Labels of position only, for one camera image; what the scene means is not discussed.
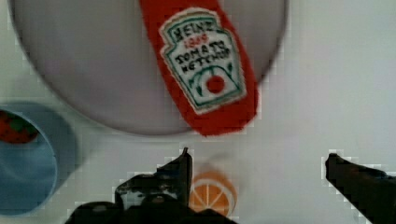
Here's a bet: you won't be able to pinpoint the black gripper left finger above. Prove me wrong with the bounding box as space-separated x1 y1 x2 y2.
64 148 237 224

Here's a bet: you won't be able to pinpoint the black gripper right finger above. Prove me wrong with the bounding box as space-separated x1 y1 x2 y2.
325 153 396 224

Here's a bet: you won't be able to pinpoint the red plush ketchup bottle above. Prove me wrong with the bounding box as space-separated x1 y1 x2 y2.
139 0 259 136

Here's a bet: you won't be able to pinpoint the pale pink round plate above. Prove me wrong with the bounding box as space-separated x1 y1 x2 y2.
8 0 288 135

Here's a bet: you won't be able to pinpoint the orange slice toy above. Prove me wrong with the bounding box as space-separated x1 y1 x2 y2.
189 171 237 217

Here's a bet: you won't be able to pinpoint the blue cup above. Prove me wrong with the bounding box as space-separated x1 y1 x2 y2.
0 102 77 217

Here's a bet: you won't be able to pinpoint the red toy strawberry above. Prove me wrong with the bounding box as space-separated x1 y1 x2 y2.
0 110 39 144

